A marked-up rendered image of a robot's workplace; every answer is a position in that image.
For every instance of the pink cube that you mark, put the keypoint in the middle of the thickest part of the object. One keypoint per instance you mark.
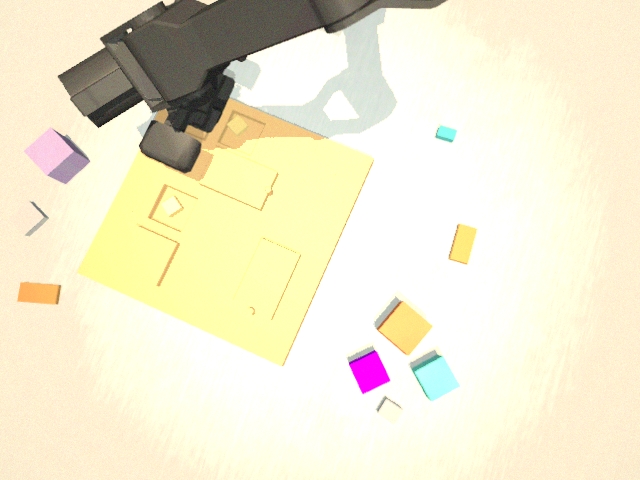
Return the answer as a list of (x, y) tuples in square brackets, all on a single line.
[(57, 156)]

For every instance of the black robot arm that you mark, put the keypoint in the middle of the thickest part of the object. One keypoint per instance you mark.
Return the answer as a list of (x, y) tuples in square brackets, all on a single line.
[(174, 51)]

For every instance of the pale yellow square board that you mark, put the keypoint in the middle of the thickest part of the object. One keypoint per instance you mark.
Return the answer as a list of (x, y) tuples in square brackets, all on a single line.
[(263, 214)]

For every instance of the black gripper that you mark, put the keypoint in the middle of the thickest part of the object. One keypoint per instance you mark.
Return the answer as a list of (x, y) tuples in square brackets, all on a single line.
[(166, 142)]

